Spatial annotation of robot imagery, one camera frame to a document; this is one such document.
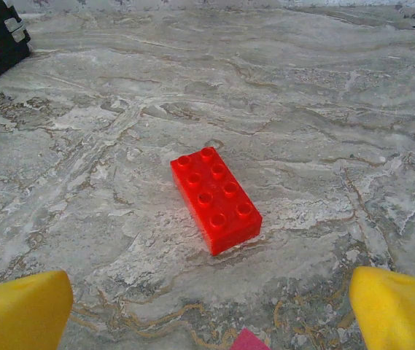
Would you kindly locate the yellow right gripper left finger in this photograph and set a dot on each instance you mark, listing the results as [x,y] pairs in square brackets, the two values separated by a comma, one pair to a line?
[21,313]

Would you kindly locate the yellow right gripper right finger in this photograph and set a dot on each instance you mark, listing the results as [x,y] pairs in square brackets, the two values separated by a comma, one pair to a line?
[400,313]

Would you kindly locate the pink cloth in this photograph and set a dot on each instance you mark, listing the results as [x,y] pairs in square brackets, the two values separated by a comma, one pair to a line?
[249,342]

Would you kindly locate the red toy brick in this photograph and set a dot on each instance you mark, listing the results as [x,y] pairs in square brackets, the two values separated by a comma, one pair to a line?
[214,197]

